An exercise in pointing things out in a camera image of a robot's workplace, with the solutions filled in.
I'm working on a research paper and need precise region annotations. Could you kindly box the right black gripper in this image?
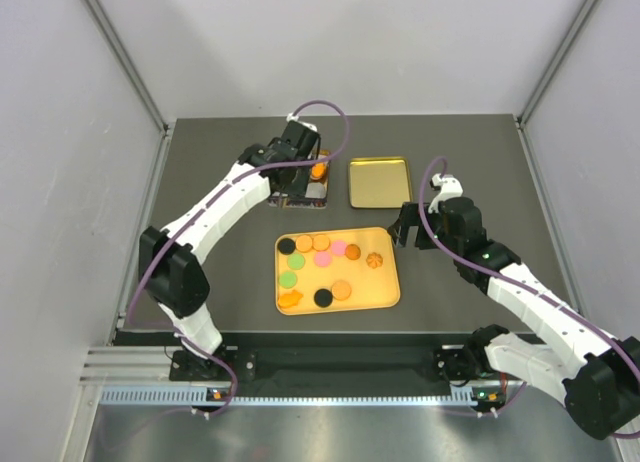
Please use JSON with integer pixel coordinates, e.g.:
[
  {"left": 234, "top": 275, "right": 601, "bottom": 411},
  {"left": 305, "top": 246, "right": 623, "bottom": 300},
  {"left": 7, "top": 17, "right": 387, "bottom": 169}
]
[{"left": 389, "top": 201, "right": 463, "bottom": 257}]

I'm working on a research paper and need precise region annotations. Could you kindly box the orange fish cookie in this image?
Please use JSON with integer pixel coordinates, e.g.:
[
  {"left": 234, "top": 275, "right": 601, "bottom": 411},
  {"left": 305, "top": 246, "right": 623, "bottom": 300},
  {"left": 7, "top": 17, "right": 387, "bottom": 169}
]
[
  {"left": 310, "top": 163, "right": 327, "bottom": 181},
  {"left": 277, "top": 290, "right": 303, "bottom": 309}
]

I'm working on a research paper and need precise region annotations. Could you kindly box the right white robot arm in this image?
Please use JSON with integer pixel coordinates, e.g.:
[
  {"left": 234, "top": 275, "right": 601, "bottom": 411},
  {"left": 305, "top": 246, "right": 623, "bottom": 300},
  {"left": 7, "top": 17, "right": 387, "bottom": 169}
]
[{"left": 388, "top": 174, "right": 639, "bottom": 440}]

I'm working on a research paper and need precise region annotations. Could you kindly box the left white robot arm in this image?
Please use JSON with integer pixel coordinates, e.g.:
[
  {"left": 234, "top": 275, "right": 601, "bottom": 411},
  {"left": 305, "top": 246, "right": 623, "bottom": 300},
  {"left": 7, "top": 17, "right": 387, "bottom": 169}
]
[{"left": 136, "top": 117, "right": 321, "bottom": 380}]

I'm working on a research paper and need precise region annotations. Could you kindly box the orange swirl cookie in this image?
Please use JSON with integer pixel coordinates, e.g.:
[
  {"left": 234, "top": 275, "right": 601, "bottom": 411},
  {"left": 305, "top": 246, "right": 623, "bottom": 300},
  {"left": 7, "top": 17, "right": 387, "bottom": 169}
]
[{"left": 366, "top": 252, "right": 384, "bottom": 269}]

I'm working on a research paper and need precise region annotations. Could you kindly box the white paper cup top right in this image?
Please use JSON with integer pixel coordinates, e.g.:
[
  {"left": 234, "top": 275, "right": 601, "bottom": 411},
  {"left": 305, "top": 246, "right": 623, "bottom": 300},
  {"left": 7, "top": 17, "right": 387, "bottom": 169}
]
[{"left": 310, "top": 155, "right": 329, "bottom": 181}]

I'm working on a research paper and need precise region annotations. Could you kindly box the white paper cup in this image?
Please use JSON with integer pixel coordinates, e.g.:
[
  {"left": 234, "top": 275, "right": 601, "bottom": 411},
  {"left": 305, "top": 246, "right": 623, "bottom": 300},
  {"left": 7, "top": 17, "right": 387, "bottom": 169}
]
[
  {"left": 310, "top": 155, "right": 329, "bottom": 181},
  {"left": 305, "top": 182, "right": 327, "bottom": 200}
]

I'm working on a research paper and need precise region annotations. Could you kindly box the brown chip cookie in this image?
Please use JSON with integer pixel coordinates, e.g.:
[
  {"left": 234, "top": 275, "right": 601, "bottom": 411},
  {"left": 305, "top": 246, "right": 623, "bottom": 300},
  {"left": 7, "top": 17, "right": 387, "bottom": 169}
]
[{"left": 344, "top": 244, "right": 361, "bottom": 261}]

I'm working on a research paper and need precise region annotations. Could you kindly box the white paper cup bottom right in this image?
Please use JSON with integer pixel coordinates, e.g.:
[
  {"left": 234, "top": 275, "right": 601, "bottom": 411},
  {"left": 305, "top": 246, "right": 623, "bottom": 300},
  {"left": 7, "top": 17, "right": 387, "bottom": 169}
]
[{"left": 305, "top": 182, "right": 327, "bottom": 200}]

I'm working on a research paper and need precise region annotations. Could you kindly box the gold tin lid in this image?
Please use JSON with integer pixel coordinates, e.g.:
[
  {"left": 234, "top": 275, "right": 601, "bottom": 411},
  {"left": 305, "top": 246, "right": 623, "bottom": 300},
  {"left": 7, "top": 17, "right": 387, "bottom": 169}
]
[{"left": 348, "top": 157, "right": 412, "bottom": 209}]

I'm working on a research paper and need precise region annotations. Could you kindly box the square cookie tin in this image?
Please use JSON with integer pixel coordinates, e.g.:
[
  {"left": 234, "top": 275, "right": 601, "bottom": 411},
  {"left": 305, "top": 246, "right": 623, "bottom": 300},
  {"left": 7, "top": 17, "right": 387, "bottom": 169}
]
[{"left": 267, "top": 162, "right": 330, "bottom": 209}]

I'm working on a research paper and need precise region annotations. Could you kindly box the pink sandwich cookie upper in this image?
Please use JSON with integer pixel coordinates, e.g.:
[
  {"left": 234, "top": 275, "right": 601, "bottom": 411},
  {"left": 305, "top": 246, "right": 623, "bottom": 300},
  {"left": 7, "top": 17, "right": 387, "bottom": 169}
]
[{"left": 331, "top": 240, "right": 348, "bottom": 257}]

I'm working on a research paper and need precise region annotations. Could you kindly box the pink sandwich cookie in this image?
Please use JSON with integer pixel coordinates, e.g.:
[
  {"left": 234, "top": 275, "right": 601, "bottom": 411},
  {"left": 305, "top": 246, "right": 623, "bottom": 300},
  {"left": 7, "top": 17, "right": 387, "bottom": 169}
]
[
  {"left": 314, "top": 251, "right": 332, "bottom": 268},
  {"left": 331, "top": 240, "right": 348, "bottom": 257}
]

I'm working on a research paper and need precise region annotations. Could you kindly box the yellow cookie tray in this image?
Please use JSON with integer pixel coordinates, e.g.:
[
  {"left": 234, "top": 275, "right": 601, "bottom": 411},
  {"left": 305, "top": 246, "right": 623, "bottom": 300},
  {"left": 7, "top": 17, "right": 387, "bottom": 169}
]
[{"left": 274, "top": 227, "right": 401, "bottom": 316}]

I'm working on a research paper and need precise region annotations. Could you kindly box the tan biscuit top right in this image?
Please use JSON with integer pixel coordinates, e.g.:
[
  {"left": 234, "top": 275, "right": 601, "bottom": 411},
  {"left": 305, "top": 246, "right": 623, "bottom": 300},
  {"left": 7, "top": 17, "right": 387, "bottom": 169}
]
[{"left": 312, "top": 234, "right": 331, "bottom": 252}]

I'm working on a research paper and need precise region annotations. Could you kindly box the tan biscuit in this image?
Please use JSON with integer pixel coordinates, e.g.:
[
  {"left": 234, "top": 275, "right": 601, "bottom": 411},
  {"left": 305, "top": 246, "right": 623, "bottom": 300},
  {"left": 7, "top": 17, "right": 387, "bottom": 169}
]
[
  {"left": 312, "top": 234, "right": 331, "bottom": 252},
  {"left": 295, "top": 234, "right": 314, "bottom": 253},
  {"left": 331, "top": 280, "right": 352, "bottom": 301}
]

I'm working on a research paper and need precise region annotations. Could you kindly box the pink sandwich cookie lower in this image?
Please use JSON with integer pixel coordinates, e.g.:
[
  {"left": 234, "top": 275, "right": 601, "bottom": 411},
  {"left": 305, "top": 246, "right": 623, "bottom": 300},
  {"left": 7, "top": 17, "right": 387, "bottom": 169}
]
[{"left": 314, "top": 251, "right": 332, "bottom": 268}]

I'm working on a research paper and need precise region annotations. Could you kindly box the tan biscuit lower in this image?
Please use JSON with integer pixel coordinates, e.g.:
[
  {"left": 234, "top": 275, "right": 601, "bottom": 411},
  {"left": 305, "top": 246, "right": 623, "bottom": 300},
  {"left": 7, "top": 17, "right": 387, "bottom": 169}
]
[{"left": 331, "top": 280, "right": 352, "bottom": 301}]

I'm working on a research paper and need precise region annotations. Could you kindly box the tan biscuit top left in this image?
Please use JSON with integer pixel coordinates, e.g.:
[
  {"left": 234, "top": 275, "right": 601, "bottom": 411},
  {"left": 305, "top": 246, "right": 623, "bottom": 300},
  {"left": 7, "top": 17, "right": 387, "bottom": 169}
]
[{"left": 295, "top": 234, "right": 314, "bottom": 253}]

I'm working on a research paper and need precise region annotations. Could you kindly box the black sandwich cookie lower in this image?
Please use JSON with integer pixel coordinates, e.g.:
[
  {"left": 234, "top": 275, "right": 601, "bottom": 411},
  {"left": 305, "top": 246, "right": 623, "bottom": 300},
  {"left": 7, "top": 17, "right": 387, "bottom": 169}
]
[{"left": 313, "top": 288, "right": 333, "bottom": 308}]

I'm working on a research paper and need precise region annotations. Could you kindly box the black sandwich cookie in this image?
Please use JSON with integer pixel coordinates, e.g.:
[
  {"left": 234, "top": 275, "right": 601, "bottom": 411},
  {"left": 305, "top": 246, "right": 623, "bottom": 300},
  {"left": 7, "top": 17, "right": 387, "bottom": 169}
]
[
  {"left": 277, "top": 238, "right": 296, "bottom": 255},
  {"left": 313, "top": 288, "right": 333, "bottom": 308}
]

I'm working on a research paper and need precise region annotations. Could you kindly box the green sandwich cookie upper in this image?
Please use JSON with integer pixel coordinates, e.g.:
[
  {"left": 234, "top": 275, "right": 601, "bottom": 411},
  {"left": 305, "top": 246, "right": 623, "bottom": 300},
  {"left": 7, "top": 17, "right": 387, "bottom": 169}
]
[{"left": 287, "top": 253, "right": 306, "bottom": 270}]

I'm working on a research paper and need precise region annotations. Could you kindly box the green sandwich cookie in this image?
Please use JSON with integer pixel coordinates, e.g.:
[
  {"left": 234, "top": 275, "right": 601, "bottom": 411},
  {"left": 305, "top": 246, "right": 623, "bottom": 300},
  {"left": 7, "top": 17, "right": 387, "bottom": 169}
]
[
  {"left": 287, "top": 253, "right": 306, "bottom": 270},
  {"left": 278, "top": 271, "right": 298, "bottom": 289}
]

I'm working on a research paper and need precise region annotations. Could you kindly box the black sandwich cookie upper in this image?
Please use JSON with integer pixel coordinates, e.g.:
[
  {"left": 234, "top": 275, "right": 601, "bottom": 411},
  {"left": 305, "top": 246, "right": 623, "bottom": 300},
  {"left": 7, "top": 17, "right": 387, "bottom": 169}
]
[{"left": 277, "top": 238, "right": 296, "bottom": 255}]

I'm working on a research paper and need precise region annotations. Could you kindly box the green sandwich cookie lower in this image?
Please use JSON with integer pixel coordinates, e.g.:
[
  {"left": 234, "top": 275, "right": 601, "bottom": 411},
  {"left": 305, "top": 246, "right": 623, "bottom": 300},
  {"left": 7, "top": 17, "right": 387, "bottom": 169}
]
[{"left": 278, "top": 271, "right": 298, "bottom": 289}]

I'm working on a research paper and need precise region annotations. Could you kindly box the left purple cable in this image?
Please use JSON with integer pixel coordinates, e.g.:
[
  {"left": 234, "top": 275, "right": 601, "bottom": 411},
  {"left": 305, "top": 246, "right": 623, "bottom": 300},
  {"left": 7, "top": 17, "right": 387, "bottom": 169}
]
[{"left": 124, "top": 100, "right": 350, "bottom": 418}]

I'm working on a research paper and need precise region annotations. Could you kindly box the purple cable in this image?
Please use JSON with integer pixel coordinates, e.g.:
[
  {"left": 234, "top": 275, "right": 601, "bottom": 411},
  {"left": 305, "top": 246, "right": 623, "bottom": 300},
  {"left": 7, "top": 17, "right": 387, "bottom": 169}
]
[
  {"left": 124, "top": 100, "right": 350, "bottom": 418},
  {"left": 418, "top": 155, "right": 640, "bottom": 439}
]

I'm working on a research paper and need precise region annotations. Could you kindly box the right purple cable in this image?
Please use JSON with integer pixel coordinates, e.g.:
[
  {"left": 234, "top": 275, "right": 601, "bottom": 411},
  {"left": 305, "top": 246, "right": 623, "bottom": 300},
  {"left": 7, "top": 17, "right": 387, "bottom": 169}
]
[{"left": 418, "top": 155, "right": 640, "bottom": 439}]

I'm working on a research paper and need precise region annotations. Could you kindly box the grey cable duct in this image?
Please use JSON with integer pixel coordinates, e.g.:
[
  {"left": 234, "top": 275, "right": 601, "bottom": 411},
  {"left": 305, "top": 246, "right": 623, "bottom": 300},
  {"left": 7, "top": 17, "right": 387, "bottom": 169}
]
[{"left": 100, "top": 386, "right": 505, "bottom": 407}]

